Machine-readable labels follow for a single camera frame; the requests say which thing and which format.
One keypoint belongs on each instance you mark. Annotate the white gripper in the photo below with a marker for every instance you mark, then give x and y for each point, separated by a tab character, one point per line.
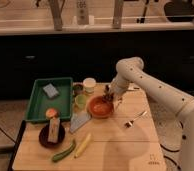
117	88

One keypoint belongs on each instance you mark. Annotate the dark grape bunch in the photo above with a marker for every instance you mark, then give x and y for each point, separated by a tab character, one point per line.
108	97

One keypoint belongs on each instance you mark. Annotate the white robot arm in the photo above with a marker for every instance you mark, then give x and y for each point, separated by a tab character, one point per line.
178	102

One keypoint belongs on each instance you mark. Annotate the red bowl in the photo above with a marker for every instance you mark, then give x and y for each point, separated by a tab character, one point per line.
100	108

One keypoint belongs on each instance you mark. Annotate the metal fork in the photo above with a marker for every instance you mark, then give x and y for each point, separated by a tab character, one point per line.
131	122

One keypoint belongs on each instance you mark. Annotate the white cup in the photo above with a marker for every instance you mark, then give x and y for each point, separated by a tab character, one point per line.
89	84

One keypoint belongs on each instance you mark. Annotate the light green cup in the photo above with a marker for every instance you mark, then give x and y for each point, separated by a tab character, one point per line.
80	101

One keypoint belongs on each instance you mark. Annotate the grey cloth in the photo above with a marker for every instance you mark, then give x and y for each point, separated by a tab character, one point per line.
78	121

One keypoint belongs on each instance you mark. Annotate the yellow corn cob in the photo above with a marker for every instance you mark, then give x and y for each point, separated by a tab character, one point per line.
81	148

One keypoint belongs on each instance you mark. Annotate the green plastic tray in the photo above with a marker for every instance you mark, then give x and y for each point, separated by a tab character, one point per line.
40	102

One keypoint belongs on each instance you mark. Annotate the orange peach fruit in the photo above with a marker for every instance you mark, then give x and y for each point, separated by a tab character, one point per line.
51	112

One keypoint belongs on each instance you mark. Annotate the blue sponge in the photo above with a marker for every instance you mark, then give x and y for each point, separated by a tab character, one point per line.
50	91

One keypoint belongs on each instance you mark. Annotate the beige box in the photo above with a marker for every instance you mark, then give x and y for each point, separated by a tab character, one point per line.
54	130

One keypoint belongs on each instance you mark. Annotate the green cucumber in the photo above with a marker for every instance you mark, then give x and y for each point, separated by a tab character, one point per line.
59	156

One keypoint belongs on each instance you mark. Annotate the dark round plate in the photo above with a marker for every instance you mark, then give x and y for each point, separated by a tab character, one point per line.
43	137

